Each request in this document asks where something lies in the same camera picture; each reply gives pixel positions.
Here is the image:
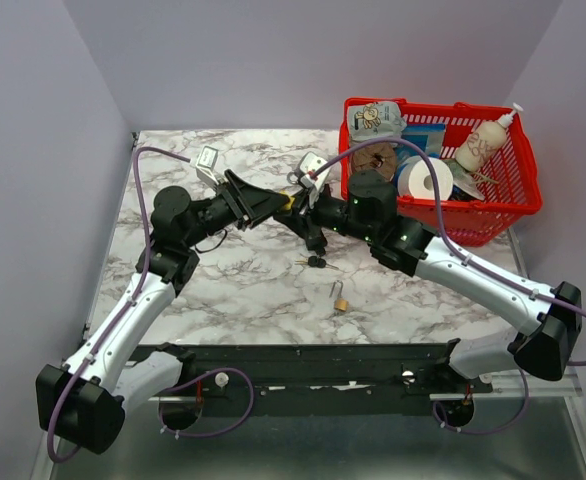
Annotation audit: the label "cream pump lotion bottle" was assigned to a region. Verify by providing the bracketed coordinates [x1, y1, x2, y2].
[454, 103, 523, 173]

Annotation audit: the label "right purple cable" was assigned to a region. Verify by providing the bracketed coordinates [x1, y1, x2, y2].
[308, 137, 586, 434]

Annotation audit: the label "purple cable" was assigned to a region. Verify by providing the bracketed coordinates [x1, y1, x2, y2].
[46, 147, 255, 464]
[308, 137, 586, 434]

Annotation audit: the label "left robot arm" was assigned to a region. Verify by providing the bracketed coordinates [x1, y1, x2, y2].
[36, 171, 289, 461]

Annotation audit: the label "black padlock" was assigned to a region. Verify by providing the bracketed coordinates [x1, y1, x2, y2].
[305, 235, 328, 256]

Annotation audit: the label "red plastic basket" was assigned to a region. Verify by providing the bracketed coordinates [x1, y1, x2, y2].
[338, 98, 542, 246]

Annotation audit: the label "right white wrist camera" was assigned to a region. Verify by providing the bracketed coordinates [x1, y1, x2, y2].
[298, 152, 329, 208]

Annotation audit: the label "small brass padlock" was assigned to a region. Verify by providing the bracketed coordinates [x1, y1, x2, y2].
[329, 280, 349, 313]

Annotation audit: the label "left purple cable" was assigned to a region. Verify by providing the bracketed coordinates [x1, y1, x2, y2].
[46, 147, 255, 464]

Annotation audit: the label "yellow padlock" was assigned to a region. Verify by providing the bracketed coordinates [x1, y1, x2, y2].
[280, 194, 295, 212]

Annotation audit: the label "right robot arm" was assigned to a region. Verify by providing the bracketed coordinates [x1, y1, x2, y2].
[274, 170, 581, 392]

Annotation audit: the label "white toilet paper roll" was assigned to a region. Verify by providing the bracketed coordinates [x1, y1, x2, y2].
[396, 155, 454, 200]

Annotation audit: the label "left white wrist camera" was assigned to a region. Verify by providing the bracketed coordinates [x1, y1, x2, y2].
[194, 146, 223, 190]

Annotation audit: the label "black-headed keys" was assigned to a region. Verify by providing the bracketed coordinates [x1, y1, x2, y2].
[295, 255, 338, 270]

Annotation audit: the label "brown tape roll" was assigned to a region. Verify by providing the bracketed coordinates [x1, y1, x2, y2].
[350, 142, 398, 181]

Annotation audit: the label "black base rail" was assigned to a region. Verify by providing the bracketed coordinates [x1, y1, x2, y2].
[127, 342, 494, 417]

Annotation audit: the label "blue plastic package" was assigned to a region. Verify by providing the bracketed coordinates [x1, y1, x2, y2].
[402, 123, 446, 158]

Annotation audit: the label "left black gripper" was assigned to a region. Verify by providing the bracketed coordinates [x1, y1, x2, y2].
[184, 169, 290, 248]

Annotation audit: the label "light blue wipes pack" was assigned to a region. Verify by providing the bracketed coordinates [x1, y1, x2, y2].
[346, 101, 407, 144]

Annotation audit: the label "large brass padlock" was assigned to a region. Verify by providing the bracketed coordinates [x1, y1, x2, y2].
[286, 170, 303, 185]

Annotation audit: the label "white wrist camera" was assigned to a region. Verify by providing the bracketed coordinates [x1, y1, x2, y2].
[298, 152, 329, 208]
[194, 146, 223, 190]

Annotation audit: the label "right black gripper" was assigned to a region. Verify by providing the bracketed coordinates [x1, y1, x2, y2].
[272, 180, 376, 244]

